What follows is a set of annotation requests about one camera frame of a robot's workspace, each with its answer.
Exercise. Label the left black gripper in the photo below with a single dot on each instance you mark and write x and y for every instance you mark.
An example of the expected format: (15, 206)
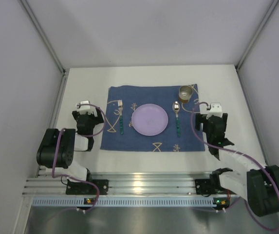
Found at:
(87, 114)

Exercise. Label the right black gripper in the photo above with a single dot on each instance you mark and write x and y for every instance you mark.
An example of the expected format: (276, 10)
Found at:
(212, 119)

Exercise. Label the teal-handled spoon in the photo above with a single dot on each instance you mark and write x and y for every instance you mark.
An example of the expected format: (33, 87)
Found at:
(176, 109)

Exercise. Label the metal cup with cork base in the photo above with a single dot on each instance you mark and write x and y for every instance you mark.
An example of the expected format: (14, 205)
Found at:
(185, 93)

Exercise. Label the teal-handled fork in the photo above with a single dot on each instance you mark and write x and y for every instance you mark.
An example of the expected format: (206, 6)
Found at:
(120, 109)

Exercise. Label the purple bowl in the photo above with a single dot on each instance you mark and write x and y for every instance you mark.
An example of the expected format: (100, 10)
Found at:
(149, 120)

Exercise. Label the blue fish-print cloth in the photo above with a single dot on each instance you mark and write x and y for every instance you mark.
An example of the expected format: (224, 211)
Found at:
(167, 141)

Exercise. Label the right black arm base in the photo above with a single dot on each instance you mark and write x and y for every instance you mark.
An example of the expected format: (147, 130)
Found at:
(211, 185)

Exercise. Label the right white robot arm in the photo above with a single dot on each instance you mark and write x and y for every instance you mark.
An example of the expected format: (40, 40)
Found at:
(256, 183)

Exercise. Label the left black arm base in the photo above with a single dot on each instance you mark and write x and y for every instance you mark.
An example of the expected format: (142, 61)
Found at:
(79, 188)

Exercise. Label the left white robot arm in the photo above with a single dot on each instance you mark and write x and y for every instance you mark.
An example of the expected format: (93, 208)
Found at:
(57, 148)

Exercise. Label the aluminium mounting rail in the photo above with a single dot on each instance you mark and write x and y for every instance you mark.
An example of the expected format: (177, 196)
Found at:
(122, 184)

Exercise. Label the perforated cable duct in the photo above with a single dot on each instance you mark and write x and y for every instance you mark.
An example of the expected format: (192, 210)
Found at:
(129, 202)

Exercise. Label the left aluminium frame post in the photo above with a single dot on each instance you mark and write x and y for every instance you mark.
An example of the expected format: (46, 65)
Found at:
(45, 40)

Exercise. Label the aluminium frame post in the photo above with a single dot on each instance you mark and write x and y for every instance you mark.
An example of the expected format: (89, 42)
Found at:
(45, 40)
(259, 29)

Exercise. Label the right aluminium frame post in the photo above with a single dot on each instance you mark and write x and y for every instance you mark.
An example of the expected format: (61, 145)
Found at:
(259, 29)

